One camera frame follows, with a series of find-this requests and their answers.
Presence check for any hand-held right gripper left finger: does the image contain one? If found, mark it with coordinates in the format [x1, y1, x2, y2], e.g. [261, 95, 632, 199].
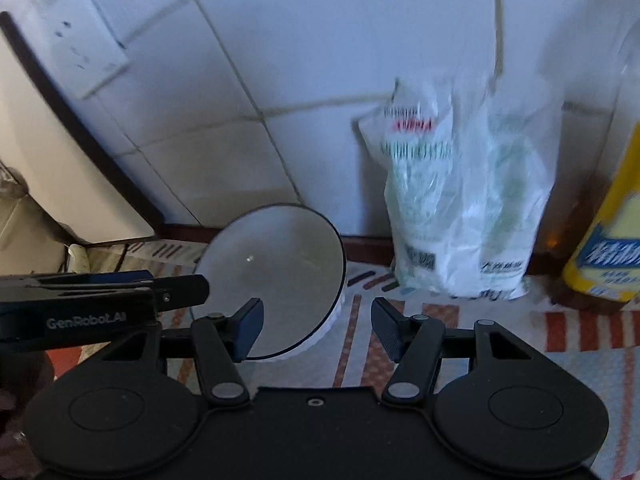
[102, 297, 265, 408]

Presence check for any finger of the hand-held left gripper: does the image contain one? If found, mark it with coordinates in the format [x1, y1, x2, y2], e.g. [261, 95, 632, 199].
[149, 274, 211, 314]
[0, 269, 154, 295]

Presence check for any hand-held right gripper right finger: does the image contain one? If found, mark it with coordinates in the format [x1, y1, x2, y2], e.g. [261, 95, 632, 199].
[370, 296, 534, 404]

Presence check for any large white ribbed bowl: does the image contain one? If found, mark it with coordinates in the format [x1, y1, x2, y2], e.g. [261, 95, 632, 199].
[189, 203, 348, 362]

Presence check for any person's left hand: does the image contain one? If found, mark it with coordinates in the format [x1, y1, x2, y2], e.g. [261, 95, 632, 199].
[0, 350, 55, 467]

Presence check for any white board with dark edge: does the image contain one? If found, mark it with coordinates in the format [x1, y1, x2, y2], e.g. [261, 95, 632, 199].
[0, 10, 167, 247]

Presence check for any clear plastic bag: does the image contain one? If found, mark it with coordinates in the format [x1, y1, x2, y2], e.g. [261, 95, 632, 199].
[357, 76, 557, 302]

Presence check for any striped table cloth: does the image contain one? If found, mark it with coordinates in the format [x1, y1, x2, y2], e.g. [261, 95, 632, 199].
[47, 241, 640, 466]

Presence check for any large yellow label bottle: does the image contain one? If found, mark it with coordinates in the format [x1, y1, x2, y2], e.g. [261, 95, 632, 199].
[550, 25, 640, 313]

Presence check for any white wall socket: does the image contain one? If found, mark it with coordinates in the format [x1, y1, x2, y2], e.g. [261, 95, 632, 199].
[39, 0, 132, 101]

